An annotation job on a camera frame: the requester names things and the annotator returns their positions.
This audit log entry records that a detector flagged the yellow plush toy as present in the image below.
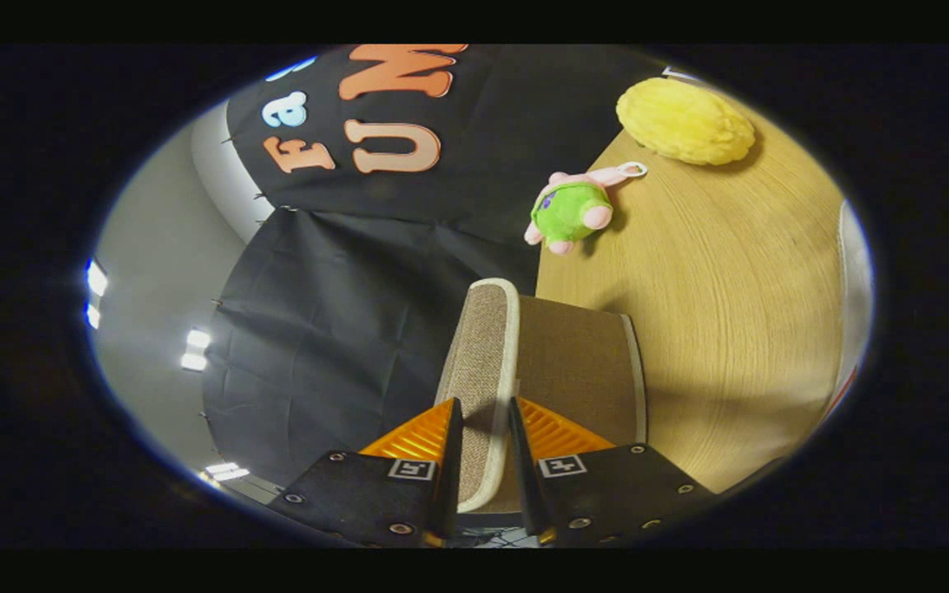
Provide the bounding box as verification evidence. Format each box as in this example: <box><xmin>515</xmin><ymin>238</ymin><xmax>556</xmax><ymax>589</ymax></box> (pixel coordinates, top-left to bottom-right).
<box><xmin>615</xmin><ymin>77</ymin><xmax>757</xmax><ymax>166</ymax></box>

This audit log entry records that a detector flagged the brown fabric storage box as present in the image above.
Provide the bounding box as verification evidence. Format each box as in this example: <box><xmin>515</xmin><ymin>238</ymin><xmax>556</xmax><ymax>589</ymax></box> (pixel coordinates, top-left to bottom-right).
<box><xmin>435</xmin><ymin>278</ymin><xmax>648</xmax><ymax>516</ymax></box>

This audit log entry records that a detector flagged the green and pink plush toy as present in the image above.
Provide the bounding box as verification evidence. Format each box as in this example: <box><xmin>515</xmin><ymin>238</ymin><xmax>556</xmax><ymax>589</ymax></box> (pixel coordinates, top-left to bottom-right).
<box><xmin>524</xmin><ymin>162</ymin><xmax>648</xmax><ymax>256</ymax></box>

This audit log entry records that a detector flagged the black backdrop cloth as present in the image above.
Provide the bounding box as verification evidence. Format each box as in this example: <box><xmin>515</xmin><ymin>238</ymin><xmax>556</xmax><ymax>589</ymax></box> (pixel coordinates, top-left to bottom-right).
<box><xmin>201</xmin><ymin>44</ymin><xmax>673</xmax><ymax>487</ymax></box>

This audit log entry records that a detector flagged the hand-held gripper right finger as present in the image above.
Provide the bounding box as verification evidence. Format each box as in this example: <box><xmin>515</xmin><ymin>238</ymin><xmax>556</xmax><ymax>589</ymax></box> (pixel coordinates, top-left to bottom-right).
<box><xmin>507</xmin><ymin>396</ymin><xmax>720</xmax><ymax>549</ymax></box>

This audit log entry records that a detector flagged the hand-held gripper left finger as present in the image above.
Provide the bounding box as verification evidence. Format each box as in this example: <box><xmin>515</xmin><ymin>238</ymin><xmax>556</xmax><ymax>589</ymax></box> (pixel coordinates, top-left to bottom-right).
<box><xmin>267</xmin><ymin>397</ymin><xmax>465</xmax><ymax>549</ymax></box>

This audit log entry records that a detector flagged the white striped shoe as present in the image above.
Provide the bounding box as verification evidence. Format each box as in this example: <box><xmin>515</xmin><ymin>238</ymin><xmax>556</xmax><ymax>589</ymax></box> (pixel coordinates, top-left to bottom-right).
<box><xmin>825</xmin><ymin>198</ymin><xmax>875</xmax><ymax>421</ymax></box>

